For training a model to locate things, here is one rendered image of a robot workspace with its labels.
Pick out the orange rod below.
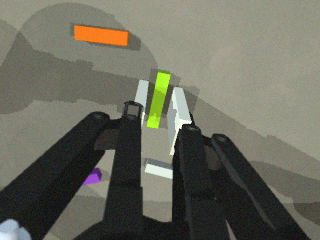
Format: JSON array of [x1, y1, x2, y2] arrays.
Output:
[[75, 24, 129, 46]]

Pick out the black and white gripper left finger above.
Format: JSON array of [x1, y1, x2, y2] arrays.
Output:
[[0, 80, 149, 240]]

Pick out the purple rod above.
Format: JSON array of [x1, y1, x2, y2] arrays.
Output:
[[82, 168, 102, 185]]

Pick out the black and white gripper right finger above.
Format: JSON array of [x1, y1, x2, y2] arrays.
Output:
[[167, 87, 311, 240]]

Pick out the lime green rod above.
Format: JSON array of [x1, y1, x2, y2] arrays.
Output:
[[147, 69, 170, 128]]

